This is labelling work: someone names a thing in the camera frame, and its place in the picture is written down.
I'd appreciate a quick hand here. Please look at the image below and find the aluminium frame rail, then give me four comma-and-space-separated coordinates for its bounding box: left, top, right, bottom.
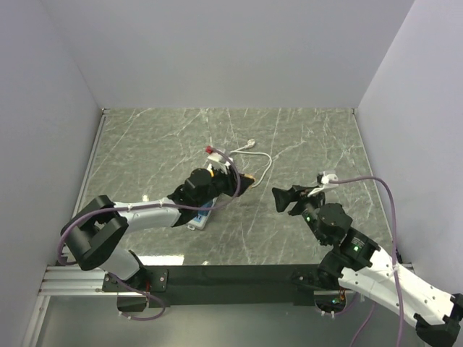
21, 107, 111, 347

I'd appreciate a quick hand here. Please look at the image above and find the small orange plug adapter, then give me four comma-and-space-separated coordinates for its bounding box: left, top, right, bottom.
243, 173, 256, 184

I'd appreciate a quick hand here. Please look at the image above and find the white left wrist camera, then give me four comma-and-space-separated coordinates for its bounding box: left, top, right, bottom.
205, 146, 229, 172

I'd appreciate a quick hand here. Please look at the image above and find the white power strip cable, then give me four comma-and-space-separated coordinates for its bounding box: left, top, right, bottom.
229, 140, 274, 189

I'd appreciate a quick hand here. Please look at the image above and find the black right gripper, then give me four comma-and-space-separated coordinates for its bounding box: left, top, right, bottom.
270, 184, 327, 244

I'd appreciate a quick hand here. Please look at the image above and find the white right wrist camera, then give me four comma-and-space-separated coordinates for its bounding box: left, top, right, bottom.
307, 171, 339, 197

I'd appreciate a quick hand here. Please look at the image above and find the white power strip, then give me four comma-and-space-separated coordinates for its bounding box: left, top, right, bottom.
187, 198, 217, 231

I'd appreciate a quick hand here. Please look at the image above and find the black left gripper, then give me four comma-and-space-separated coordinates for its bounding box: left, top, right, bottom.
196, 162, 254, 208

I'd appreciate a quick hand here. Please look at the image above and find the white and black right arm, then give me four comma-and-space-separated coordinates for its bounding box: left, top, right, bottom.
272, 186, 462, 346

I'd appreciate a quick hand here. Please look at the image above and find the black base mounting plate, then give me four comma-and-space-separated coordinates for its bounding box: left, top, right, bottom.
101, 263, 359, 314

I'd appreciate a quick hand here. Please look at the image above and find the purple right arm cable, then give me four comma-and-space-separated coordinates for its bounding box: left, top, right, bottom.
327, 176, 408, 347

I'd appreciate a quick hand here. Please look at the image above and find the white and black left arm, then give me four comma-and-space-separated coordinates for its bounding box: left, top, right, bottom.
58, 167, 255, 291

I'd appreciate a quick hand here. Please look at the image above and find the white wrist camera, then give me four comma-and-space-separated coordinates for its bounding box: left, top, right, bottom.
205, 146, 229, 172
307, 171, 339, 197

